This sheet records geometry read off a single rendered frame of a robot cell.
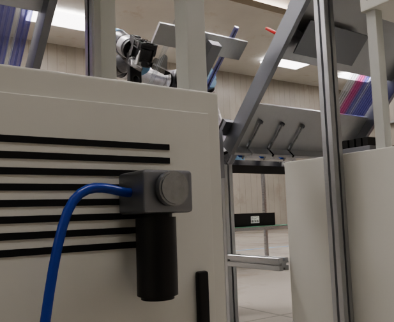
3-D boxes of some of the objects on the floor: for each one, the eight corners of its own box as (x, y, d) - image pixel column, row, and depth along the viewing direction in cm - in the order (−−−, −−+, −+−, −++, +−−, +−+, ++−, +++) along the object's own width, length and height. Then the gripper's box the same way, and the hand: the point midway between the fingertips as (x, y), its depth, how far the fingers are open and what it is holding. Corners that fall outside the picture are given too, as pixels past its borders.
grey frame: (223, 345, 177) (204, -154, 197) (364, 314, 221) (336, -91, 241) (352, 386, 132) (308, -266, 152) (495, 337, 176) (447, -164, 197)
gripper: (113, 30, 169) (139, 48, 154) (154, 38, 179) (182, 55, 163) (108, 55, 172) (132, 75, 157) (148, 61, 182) (175, 80, 166)
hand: (154, 73), depth 162 cm, fingers open, 9 cm apart
